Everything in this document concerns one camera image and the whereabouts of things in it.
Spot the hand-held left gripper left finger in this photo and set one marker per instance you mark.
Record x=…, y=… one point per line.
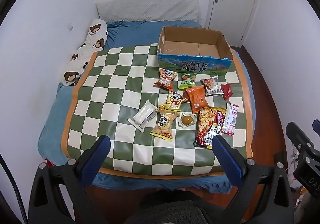
x=96, y=161

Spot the dark fuzzy clothing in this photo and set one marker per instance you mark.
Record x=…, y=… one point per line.
x=175, y=209

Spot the floor clutter pile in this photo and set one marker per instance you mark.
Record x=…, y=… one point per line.
x=300, y=199

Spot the orange panda snack packet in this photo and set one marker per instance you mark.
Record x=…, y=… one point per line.
x=166, y=78

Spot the green fruit candy packet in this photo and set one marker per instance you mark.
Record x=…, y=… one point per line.
x=187, y=80

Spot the plain white snack packet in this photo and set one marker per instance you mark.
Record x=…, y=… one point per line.
x=143, y=115

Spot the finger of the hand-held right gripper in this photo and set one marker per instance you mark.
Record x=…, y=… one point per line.
x=300, y=136
x=317, y=127

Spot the white quilted headboard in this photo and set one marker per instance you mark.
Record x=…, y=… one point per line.
x=147, y=7

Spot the white pink stick packet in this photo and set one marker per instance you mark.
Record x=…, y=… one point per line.
x=231, y=118

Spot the large red snack packet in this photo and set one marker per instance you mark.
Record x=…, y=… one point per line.
x=208, y=126

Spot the white oat cookie packet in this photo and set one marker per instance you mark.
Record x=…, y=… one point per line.
x=212, y=85

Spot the light blue blanket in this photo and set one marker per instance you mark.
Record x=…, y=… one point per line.
x=52, y=118

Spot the yellow panda snack packet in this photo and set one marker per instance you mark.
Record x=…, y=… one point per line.
x=173, y=100

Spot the small red snack packet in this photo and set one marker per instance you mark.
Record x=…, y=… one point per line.
x=227, y=91

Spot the blue printed cardboard box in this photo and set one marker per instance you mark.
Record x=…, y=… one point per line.
x=190, y=66

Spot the white bear print pillow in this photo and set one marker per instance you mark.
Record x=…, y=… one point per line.
x=86, y=48

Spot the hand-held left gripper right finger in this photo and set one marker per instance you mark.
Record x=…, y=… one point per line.
x=228, y=161

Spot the yellow biscuit packet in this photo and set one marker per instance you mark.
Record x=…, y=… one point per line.
x=165, y=123

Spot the green white checkered mat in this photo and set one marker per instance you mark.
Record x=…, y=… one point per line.
x=112, y=93

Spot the clear egg yolk pastry packet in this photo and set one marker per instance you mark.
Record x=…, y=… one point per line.
x=186, y=120

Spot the white wall socket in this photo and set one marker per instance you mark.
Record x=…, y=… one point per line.
x=70, y=27

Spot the white door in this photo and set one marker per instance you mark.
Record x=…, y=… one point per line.
x=237, y=1

